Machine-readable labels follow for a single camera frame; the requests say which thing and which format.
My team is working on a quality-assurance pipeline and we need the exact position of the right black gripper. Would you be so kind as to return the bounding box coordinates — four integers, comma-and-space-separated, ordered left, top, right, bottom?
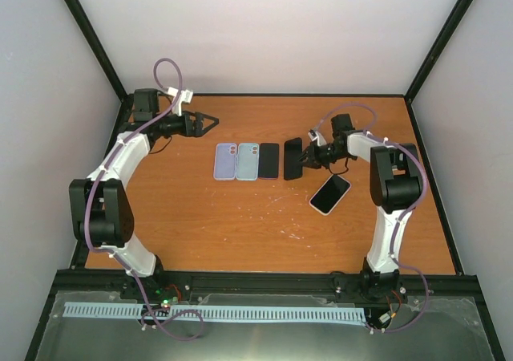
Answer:
294, 140, 347, 169

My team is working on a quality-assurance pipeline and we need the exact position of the lilac phone case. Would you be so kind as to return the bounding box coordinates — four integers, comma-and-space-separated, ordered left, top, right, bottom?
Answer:
213, 143, 237, 181

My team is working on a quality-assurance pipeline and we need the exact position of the purple phone black screen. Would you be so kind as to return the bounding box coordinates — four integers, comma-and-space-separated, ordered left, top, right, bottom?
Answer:
258, 143, 280, 179

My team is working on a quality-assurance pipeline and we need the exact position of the light blue phone case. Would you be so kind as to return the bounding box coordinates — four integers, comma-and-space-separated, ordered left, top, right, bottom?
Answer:
236, 143, 260, 181

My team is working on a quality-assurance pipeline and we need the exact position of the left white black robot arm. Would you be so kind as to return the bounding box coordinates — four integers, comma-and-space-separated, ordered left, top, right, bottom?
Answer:
69, 87, 219, 299

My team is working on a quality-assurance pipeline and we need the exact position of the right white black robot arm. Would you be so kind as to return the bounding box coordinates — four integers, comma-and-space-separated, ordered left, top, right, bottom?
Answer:
299, 114, 428, 300

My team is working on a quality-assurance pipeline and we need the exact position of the phone in white case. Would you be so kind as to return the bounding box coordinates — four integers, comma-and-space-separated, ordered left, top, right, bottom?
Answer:
309, 175, 351, 216

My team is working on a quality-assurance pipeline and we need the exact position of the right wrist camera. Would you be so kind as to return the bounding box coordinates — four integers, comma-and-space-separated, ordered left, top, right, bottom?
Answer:
308, 128, 327, 147

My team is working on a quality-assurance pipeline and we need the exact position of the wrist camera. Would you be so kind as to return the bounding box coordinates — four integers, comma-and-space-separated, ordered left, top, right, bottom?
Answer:
308, 128, 327, 147
166, 87, 194, 116

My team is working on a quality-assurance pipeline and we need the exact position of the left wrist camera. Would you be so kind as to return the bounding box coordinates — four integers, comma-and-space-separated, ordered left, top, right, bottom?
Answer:
166, 87, 194, 116

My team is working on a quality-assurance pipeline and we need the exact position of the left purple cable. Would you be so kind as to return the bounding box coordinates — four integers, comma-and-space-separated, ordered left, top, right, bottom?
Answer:
86, 58, 204, 341

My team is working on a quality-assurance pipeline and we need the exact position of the purple cable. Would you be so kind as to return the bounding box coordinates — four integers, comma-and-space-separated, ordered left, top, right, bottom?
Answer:
86, 58, 204, 341
311, 102, 430, 334

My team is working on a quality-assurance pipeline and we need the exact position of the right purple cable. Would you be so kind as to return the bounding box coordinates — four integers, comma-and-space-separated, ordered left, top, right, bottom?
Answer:
311, 102, 430, 334

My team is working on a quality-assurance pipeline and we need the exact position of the black mounting rail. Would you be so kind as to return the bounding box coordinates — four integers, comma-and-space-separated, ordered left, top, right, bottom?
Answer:
51, 269, 481, 307

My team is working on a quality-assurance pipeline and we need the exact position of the black enclosure frame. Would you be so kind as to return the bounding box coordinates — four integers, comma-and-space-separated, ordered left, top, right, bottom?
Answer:
26, 0, 504, 360

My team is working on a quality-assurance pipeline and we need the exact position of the light blue cable duct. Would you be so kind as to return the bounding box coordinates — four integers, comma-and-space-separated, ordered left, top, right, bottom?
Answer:
62, 302, 366, 326

